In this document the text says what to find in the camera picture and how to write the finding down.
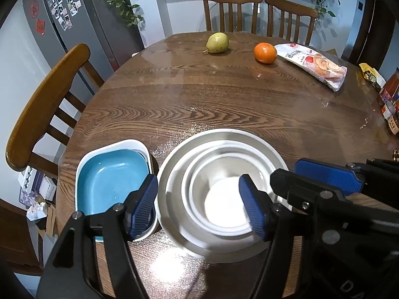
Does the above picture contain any trailing green plant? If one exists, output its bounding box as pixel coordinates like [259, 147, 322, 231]
[90, 0, 145, 28]
[310, 0, 339, 19]

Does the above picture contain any blue plate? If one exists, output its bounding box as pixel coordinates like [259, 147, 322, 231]
[79, 149, 149, 243]

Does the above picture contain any grey fridge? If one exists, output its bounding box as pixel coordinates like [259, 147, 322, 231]
[22, 0, 145, 95]

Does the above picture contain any large patterned square plate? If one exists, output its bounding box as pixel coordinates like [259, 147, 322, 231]
[75, 140, 163, 243]

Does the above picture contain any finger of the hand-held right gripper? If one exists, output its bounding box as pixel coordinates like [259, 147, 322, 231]
[295, 158, 399, 197]
[270, 168, 399, 228]

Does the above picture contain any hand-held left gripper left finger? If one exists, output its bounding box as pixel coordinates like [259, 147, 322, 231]
[36, 174, 159, 299]

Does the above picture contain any white appliance box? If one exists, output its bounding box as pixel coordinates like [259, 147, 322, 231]
[18, 166, 44, 200]

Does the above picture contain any brown sauce jar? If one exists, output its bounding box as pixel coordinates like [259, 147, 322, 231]
[387, 104, 399, 136]

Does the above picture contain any white snack bag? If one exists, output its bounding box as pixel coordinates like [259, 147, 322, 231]
[274, 43, 348, 92]

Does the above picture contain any crumpled white paper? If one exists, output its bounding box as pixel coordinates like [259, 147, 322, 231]
[26, 202, 47, 222]

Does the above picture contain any large grey bowl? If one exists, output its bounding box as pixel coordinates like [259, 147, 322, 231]
[157, 128, 291, 255]

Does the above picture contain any green pear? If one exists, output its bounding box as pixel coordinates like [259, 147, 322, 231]
[203, 32, 230, 54]

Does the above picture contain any orange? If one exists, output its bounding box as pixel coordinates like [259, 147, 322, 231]
[254, 42, 278, 65]

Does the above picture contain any yellow snack packet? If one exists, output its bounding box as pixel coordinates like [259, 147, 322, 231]
[358, 63, 386, 88]

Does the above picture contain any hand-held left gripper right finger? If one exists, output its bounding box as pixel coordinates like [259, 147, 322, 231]
[238, 174, 315, 299]

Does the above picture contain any small deep white bowl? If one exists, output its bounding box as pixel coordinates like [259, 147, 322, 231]
[184, 148, 278, 235]

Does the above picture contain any medium white bowl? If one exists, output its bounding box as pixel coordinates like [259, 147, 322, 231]
[165, 137, 283, 240]

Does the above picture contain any group of fridge photo magnets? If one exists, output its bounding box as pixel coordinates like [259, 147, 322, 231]
[47, 0, 83, 31]

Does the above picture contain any dark wooden door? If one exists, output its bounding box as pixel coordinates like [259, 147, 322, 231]
[347, 0, 390, 66]

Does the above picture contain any dark wooden cabinet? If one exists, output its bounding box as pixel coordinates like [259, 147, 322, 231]
[0, 198, 44, 276]

